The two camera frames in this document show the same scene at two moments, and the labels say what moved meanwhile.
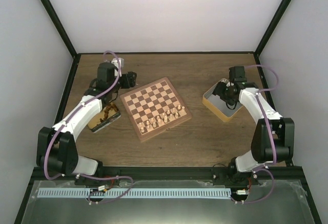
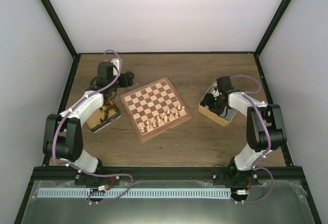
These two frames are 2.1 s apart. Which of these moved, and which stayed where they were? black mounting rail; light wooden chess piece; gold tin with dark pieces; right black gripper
Moved: right black gripper
Stayed: gold tin with dark pieces; black mounting rail; light wooden chess piece
